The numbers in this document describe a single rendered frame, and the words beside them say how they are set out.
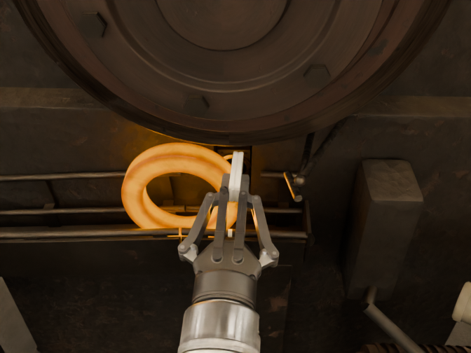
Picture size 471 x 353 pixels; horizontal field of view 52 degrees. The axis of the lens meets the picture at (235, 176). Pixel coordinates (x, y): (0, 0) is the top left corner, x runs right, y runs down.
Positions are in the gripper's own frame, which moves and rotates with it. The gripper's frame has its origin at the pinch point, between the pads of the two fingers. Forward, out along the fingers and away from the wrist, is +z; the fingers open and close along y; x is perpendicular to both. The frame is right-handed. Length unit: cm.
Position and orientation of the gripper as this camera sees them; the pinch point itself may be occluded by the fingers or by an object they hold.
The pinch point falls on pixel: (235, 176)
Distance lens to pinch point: 68.2
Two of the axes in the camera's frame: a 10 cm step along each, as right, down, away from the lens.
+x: 0.1, -6.3, -7.8
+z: 0.7, -7.8, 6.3
